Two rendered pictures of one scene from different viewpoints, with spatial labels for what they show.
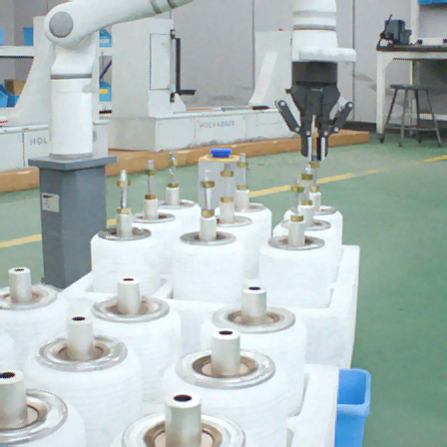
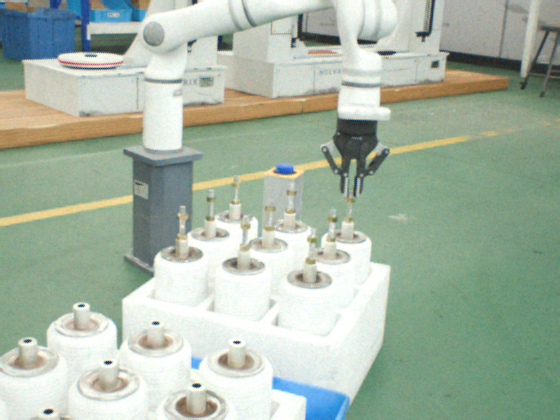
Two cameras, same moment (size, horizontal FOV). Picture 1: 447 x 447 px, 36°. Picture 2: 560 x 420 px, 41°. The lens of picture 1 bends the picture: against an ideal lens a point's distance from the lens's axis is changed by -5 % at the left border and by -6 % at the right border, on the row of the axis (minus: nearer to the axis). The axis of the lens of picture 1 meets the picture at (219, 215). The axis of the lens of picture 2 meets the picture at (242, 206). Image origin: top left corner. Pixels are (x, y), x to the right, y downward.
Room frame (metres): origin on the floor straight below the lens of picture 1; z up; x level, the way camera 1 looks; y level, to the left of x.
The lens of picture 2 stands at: (-0.25, -0.17, 0.74)
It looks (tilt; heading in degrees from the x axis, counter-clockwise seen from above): 18 degrees down; 9
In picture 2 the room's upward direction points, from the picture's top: 2 degrees clockwise
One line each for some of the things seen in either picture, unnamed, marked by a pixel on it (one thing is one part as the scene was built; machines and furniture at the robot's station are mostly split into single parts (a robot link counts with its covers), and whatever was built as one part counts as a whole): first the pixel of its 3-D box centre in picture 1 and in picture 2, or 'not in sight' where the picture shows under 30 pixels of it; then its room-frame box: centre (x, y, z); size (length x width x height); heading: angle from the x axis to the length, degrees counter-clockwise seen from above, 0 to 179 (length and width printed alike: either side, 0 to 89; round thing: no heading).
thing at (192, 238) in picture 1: (208, 238); (243, 266); (0.94, 0.02, 0.25); 0.08 x 0.08 x 0.01
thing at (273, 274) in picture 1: (293, 309); (305, 329); (0.92, -0.10, 0.16); 0.10 x 0.10 x 0.18
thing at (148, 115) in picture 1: (212, 80); (338, 21); (4.48, 0.05, 0.45); 1.51 x 0.57 x 0.74; 139
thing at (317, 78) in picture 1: (314, 86); (355, 134); (1.15, -0.15, 0.45); 0.08 x 0.08 x 0.09
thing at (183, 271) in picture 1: (208, 303); (241, 315); (0.94, 0.02, 0.16); 0.10 x 0.10 x 0.18
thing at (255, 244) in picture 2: (226, 222); (268, 245); (1.06, -0.01, 0.25); 0.08 x 0.08 x 0.01
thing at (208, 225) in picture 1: (208, 229); (243, 259); (0.94, 0.02, 0.26); 0.02 x 0.02 x 0.03
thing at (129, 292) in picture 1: (129, 296); (155, 334); (0.64, 0.08, 0.26); 0.02 x 0.02 x 0.03
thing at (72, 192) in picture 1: (74, 224); (162, 208); (1.52, 0.32, 0.15); 0.15 x 0.15 x 0.30; 49
